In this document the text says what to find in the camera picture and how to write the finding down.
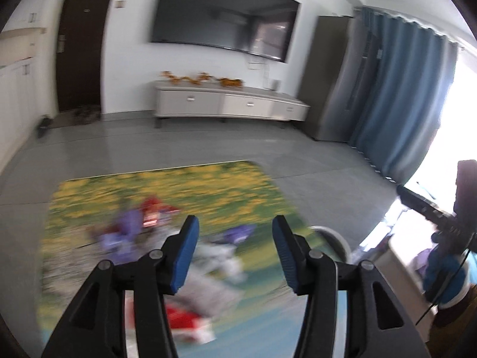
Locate television cables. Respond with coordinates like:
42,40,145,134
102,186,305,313
245,57,270,87

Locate purple wrapper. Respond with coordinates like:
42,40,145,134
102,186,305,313
218,224,258,247
91,208,150,267

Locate grey refrigerator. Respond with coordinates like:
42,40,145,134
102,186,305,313
300,15,384,143

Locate dark brown door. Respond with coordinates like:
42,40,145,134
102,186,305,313
55,0,118,113

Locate blue curtain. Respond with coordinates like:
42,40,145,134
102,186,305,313
348,5,460,184

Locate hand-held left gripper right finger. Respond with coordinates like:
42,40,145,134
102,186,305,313
272,215,429,358

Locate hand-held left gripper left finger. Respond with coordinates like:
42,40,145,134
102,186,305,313
41,215,200,358

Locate wall-mounted black television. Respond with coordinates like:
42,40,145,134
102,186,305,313
151,0,301,64

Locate white television cabinet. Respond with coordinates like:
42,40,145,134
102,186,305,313
154,80,311,128

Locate white wall cabinet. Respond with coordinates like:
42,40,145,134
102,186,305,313
0,26,49,170

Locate white tissue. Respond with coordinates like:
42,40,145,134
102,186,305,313
188,244,248,308

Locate pair of shoes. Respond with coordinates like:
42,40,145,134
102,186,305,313
72,106,101,124

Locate red snack packet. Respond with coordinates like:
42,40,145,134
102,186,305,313
139,197,180,229
164,301,217,344

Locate flower printed table mat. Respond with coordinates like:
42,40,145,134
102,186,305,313
39,160,338,358

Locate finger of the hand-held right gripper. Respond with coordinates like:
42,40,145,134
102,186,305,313
396,184,457,234

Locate golden dragon ornament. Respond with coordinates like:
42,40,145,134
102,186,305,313
160,70,216,85

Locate white round trash can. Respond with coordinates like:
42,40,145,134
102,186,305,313
309,225,353,270

